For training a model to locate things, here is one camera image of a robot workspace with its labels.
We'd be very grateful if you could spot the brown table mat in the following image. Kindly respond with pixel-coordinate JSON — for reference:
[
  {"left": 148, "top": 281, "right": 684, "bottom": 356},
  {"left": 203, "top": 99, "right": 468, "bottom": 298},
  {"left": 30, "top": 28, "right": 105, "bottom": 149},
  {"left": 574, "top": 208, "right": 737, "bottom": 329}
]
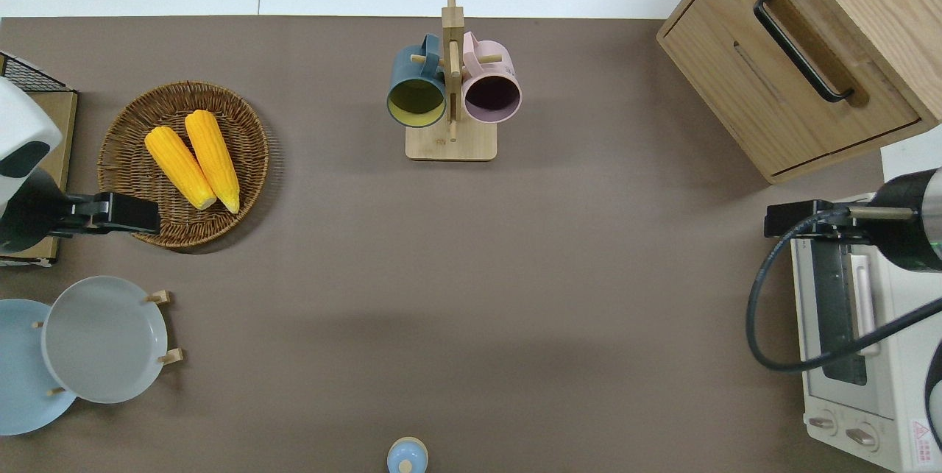
[{"left": 0, "top": 15, "right": 885, "bottom": 473}]

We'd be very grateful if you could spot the yellow corn cob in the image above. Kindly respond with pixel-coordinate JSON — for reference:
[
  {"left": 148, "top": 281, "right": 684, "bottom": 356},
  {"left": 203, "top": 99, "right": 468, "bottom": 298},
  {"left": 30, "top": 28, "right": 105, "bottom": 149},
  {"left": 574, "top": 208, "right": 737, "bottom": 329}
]
[
  {"left": 184, "top": 109, "right": 242, "bottom": 215},
  {"left": 144, "top": 125, "right": 219, "bottom": 211}
]

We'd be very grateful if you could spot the wooden drawer with black handle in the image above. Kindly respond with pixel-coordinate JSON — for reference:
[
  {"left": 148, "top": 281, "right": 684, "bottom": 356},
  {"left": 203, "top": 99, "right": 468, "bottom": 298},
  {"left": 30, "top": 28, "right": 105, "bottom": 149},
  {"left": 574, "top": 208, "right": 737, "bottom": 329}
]
[{"left": 662, "top": 0, "right": 923, "bottom": 175}]

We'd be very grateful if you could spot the black wire wooden shelf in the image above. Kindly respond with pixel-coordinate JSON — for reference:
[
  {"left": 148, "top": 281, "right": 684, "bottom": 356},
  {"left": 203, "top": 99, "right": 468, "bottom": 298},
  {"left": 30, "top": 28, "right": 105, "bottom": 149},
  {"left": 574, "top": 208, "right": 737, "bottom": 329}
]
[{"left": 0, "top": 51, "right": 79, "bottom": 268}]

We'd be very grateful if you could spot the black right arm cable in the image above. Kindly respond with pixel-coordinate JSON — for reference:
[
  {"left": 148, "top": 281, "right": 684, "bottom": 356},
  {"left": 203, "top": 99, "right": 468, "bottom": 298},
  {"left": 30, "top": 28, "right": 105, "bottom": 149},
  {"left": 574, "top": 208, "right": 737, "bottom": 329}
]
[{"left": 746, "top": 206, "right": 942, "bottom": 374}]

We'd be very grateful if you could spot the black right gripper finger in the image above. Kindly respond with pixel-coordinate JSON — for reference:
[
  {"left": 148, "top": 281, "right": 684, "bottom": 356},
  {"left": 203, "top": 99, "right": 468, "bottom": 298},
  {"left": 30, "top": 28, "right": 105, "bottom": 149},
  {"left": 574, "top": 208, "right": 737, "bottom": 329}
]
[{"left": 763, "top": 199, "right": 818, "bottom": 240}]

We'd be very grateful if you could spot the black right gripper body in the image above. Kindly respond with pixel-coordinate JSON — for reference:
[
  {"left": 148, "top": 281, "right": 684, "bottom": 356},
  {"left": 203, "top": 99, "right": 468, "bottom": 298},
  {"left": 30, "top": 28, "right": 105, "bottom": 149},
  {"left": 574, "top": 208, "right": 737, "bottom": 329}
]
[{"left": 812, "top": 168, "right": 942, "bottom": 273}]

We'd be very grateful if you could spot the wooden mug rack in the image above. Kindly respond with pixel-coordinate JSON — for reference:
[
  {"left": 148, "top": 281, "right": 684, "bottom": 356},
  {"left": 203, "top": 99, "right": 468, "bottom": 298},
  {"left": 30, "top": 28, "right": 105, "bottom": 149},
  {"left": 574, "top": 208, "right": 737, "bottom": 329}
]
[{"left": 405, "top": 0, "right": 499, "bottom": 163}]

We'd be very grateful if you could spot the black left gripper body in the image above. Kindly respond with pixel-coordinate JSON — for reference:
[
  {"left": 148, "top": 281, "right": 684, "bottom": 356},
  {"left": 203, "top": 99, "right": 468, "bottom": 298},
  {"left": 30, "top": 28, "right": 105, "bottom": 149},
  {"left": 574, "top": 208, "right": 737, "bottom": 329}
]
[{"left": 0, "top": 167, "right": 113, "bottom": 254}]

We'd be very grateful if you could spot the pink mug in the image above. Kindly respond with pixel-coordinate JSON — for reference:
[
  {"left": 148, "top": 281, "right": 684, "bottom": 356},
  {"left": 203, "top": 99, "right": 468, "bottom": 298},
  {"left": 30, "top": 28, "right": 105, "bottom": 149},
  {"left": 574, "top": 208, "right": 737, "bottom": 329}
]
[{"left": 461, "top": 31, "right": 523, "bottom": 125}]

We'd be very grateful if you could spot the wooden plate rack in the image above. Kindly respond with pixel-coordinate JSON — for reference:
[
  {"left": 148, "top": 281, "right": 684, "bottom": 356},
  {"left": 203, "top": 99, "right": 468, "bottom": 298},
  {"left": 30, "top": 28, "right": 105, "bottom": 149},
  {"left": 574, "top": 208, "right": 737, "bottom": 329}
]
[{"left": 29, "top": 289, "right": 185, "bottom": 397}]

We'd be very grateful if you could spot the light blue plate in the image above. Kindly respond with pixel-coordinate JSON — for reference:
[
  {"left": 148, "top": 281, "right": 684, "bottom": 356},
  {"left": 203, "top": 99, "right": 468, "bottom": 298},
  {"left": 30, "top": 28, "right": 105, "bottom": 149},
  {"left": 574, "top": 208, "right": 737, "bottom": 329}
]
[{"left": 0, "top": 298, "right": 79, "bottom": 436}]

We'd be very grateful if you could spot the grey plate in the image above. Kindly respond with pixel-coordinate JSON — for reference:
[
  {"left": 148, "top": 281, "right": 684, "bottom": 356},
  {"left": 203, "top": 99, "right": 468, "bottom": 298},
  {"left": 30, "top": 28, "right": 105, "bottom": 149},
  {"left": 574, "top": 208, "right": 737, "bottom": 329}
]
[{"left": 40, "top": 275, "right": 169, "bottom": 405}]

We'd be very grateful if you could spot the round wicker basket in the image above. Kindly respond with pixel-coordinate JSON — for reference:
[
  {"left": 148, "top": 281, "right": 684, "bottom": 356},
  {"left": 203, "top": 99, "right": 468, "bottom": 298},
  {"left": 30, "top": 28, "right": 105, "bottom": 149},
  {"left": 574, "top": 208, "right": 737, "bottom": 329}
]
[{"left": 97, "top": 80, "right": 271, "bottom": 250}]

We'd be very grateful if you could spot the small blue bell button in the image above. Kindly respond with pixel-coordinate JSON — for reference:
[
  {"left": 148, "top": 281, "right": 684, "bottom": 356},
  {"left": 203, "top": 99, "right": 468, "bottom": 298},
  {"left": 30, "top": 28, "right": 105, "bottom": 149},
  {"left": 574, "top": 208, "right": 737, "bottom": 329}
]
[{"left": 386, "top": 436, "right": 430, "bottom": 473}]

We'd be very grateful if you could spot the dark blue mug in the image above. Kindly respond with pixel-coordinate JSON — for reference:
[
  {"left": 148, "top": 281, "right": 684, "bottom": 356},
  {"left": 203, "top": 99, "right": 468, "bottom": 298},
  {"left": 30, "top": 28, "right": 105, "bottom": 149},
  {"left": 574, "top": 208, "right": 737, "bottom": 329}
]
[{"left": 386, "top": 32, "right": 448, "bottom": 129}]

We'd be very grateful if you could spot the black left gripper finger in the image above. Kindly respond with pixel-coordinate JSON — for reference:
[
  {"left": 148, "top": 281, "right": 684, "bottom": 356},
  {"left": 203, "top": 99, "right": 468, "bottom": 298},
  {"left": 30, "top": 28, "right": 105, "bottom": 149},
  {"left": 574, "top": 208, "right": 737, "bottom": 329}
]
[{"left": 109, "top": 192, "right": 162, "bottom": 238}]

